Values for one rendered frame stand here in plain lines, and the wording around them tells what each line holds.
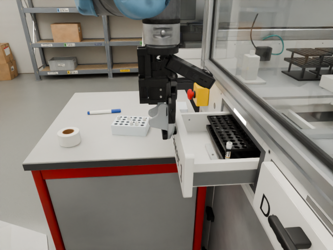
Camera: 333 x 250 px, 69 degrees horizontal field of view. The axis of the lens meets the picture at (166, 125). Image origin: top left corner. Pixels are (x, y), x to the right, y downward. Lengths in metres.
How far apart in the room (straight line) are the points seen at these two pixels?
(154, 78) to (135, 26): 4.20
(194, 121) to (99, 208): 0.45
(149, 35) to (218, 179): 0.32
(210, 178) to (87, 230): 0.60
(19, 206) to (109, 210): 1.07
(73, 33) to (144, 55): 3.89
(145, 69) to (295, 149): 0.31
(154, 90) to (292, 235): 0.35
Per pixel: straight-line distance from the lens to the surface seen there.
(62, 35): 4.42
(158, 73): 0.52
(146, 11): 0.31
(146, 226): 0.98
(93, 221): 0.97
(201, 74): 0.53
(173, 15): 0.49
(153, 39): 0.49
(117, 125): 0.87
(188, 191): 0.52
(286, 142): 0.44
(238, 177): 0.55
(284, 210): 0.44
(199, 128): 0.74
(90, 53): 4.82
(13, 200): 1.98
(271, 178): 0.46
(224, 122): 0.66
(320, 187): 0.39
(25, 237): 0.61
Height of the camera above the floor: 1.19
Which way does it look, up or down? 27 degrees down
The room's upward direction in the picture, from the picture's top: straight up
